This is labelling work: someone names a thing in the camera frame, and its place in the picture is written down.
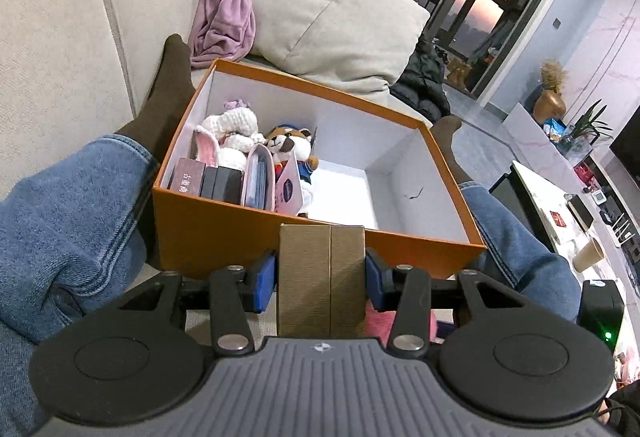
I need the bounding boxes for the maroon small booklet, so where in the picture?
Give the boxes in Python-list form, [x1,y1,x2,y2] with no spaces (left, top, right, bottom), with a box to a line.
[169,157,205,196]

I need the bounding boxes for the black jacket on sofa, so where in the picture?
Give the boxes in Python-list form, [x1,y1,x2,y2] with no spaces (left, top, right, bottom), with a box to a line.
[390,37,451,124]

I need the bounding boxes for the pink oval label card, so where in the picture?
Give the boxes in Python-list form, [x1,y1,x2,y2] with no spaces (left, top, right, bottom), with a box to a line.
[274,157,304,217]

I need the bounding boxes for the brown cardboard box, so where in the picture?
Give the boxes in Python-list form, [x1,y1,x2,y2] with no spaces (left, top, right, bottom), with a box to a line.
[277,225,366,339]

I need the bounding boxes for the brown fox plush toy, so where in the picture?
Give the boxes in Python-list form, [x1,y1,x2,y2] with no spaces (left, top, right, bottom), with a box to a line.
[266,125,319,183]

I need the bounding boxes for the black photo card box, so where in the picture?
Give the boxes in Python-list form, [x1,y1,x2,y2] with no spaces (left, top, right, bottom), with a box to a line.
[200,166,242,205]

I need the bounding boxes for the purple crumpled garment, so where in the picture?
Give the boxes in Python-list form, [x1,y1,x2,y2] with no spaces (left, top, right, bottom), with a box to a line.
[188,0,256,68]

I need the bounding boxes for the green potted plant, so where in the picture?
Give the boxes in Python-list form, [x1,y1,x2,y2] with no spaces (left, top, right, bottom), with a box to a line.
[572,99,613,139]

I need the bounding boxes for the leg jeans brown sock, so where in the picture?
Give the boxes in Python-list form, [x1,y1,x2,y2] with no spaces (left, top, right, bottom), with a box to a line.
[1,34,194,436]
[431,116,582,322]

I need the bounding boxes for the beige sofa cushion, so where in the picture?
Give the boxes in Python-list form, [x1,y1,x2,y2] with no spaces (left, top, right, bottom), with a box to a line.
[252,0,430,100]

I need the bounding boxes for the person's right hand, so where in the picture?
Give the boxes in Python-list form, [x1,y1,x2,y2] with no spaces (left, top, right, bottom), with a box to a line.
[597,407,624,428]

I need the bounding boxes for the white crochet bunny plush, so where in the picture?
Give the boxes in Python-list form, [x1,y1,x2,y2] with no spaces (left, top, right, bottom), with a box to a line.
[193,100,265,172]

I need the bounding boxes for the paper coffee cup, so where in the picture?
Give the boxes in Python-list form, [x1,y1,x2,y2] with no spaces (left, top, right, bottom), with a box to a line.
[572,238,605,273]

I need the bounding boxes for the left leg jeans brown sock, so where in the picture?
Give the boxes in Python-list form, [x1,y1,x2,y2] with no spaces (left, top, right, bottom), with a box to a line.
[1,34,194,436]

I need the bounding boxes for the right leg jeans brown sock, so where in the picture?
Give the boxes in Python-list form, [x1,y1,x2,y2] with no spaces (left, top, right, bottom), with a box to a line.
[431,116,582,322]

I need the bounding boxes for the gold vase dried flowers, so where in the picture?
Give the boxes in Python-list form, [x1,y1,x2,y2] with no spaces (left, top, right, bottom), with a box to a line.
[533,60,566,125]

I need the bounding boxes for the pink card holder pouch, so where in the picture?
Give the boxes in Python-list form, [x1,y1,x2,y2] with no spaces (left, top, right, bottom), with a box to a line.
[241,144,276,212]

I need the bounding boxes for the white tv cabinet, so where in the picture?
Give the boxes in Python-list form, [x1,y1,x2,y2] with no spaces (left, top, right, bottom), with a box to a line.
[502,103,584,193]

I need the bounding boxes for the orange cardboard storage box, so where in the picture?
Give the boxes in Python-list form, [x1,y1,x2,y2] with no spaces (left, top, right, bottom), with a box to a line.
[153,61,485,278]

